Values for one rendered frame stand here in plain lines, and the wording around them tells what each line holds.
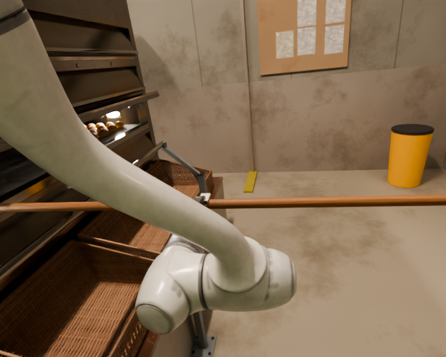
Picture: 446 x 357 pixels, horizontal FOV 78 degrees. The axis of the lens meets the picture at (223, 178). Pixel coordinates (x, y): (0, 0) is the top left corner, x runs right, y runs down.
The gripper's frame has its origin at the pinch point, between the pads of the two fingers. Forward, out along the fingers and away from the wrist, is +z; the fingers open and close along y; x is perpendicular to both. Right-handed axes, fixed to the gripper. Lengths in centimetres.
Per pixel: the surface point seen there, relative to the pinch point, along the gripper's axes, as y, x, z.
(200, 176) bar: 25, -24, 84
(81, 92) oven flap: -33, -81, 73
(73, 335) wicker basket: 61, -65, -2
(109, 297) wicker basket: 60, -60, 19
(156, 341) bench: 62, -28, -1
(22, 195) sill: 3, -83, 17
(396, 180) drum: 111, 166, 255
